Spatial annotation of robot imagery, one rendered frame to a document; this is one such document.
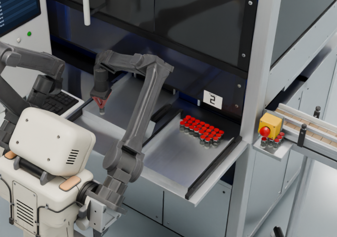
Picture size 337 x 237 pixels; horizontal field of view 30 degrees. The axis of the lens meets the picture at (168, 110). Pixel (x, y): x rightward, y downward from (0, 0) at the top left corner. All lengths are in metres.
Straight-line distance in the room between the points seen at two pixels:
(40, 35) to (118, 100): 0.45
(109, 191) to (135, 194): 1.38
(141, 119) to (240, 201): 0.97
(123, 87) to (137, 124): 0.86
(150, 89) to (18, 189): 0.51
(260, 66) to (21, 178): 0.95
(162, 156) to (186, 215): 0.68
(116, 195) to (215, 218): 1.17
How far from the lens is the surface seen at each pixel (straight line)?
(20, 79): 2.85
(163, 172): 2.41
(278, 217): 3.49
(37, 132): 1.88
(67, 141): 1.83
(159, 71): 2.04
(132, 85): 2.81
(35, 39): 2.82
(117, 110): 2.68
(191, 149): 2.51
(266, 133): 2.44
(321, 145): 2.54
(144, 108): 1.97
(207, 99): 2.55
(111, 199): 1.87
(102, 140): 2.55
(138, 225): 3.38
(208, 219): 3.01
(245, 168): 2.66
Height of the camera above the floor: 2.60
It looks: 40 degrees down
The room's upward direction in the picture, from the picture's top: 2 degrees clockwise
